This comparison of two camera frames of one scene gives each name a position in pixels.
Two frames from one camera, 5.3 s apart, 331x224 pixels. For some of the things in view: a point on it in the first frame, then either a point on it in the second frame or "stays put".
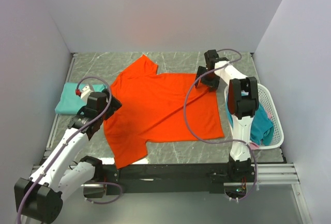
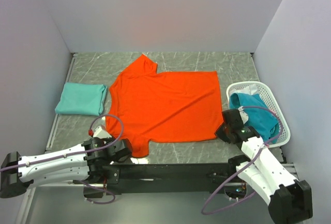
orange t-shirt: [152, 110] stays put
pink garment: [253, 145] -> [272, 112]
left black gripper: [115, 104] -> [107, 140]
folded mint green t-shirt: [70, 103] stays put
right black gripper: [213, 85] -> [220, 134]
